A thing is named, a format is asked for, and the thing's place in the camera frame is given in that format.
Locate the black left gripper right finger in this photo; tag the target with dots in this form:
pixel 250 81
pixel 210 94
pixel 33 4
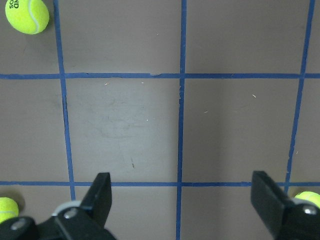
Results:
pixel 286 218

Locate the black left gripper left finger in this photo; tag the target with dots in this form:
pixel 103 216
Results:
pixel 83 222

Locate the tennis ball Wilson front left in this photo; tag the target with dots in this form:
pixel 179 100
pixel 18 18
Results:
pixel 310 196

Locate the tennis ball near right gripper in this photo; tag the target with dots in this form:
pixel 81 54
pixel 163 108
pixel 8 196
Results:
pixel 8 209

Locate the tennis ball with black text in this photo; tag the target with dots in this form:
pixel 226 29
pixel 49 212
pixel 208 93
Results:
pixel 27 16

